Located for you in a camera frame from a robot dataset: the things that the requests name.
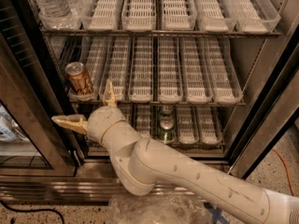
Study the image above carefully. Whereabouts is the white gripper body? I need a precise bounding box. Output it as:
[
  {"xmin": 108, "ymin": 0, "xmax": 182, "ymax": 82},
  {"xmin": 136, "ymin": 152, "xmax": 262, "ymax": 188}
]
[{"xmin": 87, "ymin": 105, "xmax": 126, "ymax": 143}]

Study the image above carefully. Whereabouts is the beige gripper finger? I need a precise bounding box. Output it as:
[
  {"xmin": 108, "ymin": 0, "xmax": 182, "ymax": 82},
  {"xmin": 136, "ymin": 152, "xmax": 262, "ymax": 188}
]
[
  {"xmin": 103, "ymin": 78, "xmax": 117, "ymax": 106},
  {"xmin": 51, "ymin": 115, "xmax": 87, "ymax": 135}
]

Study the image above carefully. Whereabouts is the orange can shelf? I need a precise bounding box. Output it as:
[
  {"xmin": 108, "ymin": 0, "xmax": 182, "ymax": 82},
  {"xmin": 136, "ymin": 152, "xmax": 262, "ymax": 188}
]
[{"xmin": 65, "ymin": 62, "xmax": 93, "ymax": 95}]

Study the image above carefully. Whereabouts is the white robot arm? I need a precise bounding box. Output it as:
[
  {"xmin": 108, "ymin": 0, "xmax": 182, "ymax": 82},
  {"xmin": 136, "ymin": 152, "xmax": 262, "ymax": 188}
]
[{"xmin": 52, "ymin": 80, "xmax": 299, "ymax": 224}]

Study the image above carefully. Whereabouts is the glass fridge door left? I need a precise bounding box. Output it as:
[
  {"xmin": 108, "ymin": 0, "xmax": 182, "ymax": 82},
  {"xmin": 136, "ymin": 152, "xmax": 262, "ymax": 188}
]
[{"xmin": 0, "ymin": 0, "xmax": 84, "ymax": 176}]

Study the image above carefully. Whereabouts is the green can rear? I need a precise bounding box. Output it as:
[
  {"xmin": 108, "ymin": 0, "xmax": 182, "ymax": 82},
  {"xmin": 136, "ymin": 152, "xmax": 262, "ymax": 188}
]
[{"xmin": 159, "ymin": 105, "xmax": 175, "ymax": 119}]

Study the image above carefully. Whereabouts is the green can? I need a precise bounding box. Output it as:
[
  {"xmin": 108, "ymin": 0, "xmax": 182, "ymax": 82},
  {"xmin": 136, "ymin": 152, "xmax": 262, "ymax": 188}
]
[
  {"xmin": 157, "ymin": 118, "xmax": 175, "ymax": 143},
  {"xmin": 159, "ymin": 105, "xmax": 175, "ymax": 119}
]

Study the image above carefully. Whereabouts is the green can front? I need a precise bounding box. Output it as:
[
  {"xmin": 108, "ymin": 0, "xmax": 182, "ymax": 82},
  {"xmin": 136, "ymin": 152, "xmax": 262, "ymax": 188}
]
[{"xmin": 157, "ymin": 118, "xmax": 175, "ymax": 143}]

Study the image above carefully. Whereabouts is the stainless steel fridge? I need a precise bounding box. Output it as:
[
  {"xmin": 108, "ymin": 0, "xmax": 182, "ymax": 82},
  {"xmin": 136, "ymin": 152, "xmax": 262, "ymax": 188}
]
[{"xmin": 0, "ymin": 0, "xmax": 298, "ymax": 203}]

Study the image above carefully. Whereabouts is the clear plastic bag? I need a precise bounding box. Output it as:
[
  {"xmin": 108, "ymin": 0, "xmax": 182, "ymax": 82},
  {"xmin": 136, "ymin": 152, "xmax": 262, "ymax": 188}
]
[{"xmin": 107, "ymin": 194, "xmax": 212, "ymax": 224}]

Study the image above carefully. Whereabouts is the clear water bottle red cap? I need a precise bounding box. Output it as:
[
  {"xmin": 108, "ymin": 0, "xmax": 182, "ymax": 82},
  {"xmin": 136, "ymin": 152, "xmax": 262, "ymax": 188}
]
[{"xmin": 36, "ymin": 0, "xmax": 71, "ymax": 18}]

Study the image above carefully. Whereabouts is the blue tape cross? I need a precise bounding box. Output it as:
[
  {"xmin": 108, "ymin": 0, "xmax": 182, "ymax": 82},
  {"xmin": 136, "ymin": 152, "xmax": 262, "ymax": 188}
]
[{"xmin": 204, "ymin": 203, "xmax": 230, "ymax": 224}]

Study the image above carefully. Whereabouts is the black cable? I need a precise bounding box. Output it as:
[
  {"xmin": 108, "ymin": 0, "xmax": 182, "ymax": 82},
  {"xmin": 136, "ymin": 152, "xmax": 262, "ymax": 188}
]
[{"xmin": 0, "ymin": 200, "xmax": 65, "ymax": 224}]

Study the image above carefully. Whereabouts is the orange cable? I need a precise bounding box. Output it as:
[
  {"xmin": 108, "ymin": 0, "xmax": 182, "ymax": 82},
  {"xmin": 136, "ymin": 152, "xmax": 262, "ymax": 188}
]
[{"xmin": 272, "ymin": 148, "xmax": 295, "ymax": 198}]

